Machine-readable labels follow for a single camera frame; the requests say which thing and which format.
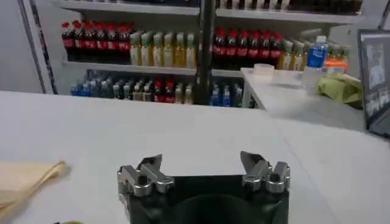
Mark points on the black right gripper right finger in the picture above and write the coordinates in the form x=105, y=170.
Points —
x=268, y=178

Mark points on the pale yellow shirt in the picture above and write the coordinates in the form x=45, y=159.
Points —
x=21, y=182

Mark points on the grey open laptop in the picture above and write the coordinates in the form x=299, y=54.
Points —
x=376, y=79

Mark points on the white side table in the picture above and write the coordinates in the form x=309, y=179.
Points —
x=292, y=100

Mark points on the orange box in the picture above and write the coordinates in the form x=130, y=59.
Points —
x=335, y=64

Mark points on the green cloth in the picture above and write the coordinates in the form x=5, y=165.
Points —
x=338, y=89

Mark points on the black slanted pole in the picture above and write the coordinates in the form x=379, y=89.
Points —
x=384, y=13
x=42, y=45

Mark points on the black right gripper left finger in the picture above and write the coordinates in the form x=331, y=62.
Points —
x=143, y=179

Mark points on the shelf with drink bottles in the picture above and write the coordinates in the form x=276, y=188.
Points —
x=170, y=51

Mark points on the water bottle with blue label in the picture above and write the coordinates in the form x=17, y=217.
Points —
x=316, y=58

